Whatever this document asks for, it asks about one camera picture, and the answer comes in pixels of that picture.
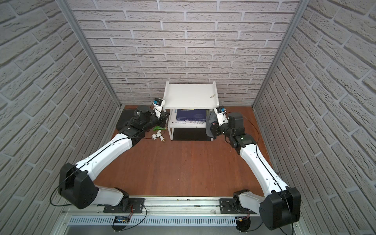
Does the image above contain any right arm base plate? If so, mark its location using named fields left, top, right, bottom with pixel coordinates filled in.
left=219, top=198, right=256, bottom=214

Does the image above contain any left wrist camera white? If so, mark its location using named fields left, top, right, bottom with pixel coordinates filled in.
left=153, top=98, right=165, bottom=118

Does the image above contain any white pipe fitting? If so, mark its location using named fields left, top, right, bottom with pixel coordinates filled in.
left=151, top=130, right=165, bottom=143

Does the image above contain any aluminium front rail frame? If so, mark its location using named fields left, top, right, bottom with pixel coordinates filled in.
left=51, top=196, right=308, bottom=235

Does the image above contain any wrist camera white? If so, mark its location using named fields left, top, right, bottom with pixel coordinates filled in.
left=153, top=98, right=165, bottom=118
left=214, top=105, right=228, bottom=126

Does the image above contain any white two-tier bookshelf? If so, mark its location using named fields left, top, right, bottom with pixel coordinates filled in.
left=163, top=81, right=219, bottom=141

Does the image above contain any green pipe fitting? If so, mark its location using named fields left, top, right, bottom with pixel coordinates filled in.
left=153, top=126, right=166, bottom=132

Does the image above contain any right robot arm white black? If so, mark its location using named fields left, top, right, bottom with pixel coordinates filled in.
left=206, top=107, right=301, bottom=230

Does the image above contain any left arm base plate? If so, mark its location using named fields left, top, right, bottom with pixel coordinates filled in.
left=103, top=197, right=145, bottom=214

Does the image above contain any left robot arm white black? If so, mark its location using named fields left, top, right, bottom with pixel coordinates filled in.
left=56, top=105, right=170, bottom=211

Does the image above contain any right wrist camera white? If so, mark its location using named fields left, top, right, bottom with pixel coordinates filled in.
left=214, top=105, right=228, bottom=126

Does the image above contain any grey and pink microfibre cloth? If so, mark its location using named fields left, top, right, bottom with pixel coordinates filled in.
left=205, top=110, right=218, bottom=140

